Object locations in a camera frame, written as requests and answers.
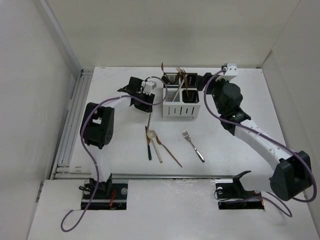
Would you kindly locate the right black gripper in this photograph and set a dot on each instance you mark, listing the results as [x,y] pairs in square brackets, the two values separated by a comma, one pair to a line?
[203,80]

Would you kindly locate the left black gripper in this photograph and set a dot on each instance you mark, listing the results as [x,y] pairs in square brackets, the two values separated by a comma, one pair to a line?
[145,107]

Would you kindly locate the copper knife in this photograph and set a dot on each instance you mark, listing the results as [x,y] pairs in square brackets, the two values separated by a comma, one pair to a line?
[185,79]

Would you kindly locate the silver metal chopstick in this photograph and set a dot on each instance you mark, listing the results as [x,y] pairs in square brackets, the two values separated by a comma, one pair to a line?
[149,120]
[178,91]

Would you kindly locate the gold fork dark handle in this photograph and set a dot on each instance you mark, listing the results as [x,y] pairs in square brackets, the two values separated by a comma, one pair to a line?
[179,70]

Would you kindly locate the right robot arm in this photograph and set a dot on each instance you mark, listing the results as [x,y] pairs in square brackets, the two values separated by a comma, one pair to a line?
[292,171]

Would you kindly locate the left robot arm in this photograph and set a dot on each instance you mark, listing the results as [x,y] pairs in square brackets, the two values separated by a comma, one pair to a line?
[97,127]

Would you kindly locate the black rear utensil holder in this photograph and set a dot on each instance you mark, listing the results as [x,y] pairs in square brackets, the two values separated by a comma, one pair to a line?
[172,81]

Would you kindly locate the white front utensil holder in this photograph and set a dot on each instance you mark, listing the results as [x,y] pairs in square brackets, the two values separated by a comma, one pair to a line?
[185,105]

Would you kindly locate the white ceramic soup spoon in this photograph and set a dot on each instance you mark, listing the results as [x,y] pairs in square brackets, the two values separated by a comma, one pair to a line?
[153,136]

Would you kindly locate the rose gold fork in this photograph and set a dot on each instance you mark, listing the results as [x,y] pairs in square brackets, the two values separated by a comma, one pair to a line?
[170,153]

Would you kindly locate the silver fork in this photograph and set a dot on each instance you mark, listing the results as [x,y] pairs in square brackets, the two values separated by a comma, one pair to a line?
[188,139]

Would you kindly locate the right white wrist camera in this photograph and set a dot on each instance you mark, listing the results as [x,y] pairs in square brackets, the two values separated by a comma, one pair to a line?
[230,71]

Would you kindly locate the gold knife dark handle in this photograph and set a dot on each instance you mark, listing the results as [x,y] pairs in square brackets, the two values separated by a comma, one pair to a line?
[148,144]

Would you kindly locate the aluminium front rail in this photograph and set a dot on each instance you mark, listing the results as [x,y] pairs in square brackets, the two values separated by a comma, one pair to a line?
[166,176]

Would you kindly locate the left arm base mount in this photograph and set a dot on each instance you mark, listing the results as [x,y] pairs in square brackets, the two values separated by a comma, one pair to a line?
[110,195]

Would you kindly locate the aluminium frame rail left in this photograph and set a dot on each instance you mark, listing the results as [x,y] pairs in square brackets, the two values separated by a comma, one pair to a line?
[60,169]

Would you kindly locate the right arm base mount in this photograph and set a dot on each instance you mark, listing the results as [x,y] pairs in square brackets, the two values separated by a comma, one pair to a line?
[231,195]

